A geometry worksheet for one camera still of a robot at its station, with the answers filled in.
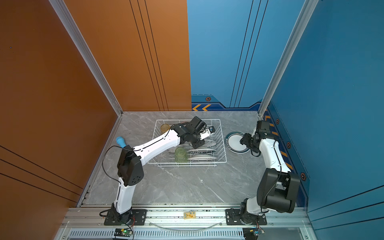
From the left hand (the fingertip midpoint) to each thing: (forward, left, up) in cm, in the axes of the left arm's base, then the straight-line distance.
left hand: (202, 137), depth 87 cm
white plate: (-13, 0, 0) cm, 13 cm away
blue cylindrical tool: (+5, +54, -12) cm, 56 cm away
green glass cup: (-9, +12, -5) cm, 16 cm away
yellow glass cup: (+10, +25, -4) cm, 27 cm away
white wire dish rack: (-8, +21, -12) cm, 26 cm away
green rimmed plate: (+7, -22, -16) cm, 28 cm away
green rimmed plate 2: (-2, 0, -11) cm, 12 cm away
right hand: (-1, -25, -2) cm, 25 cm away
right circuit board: (-45, -23, -15) cm, 52 cm away
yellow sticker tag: (-37, +7, -14) cm, 41 cm away
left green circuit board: (-45, +37, -16) cm, 60 cm away
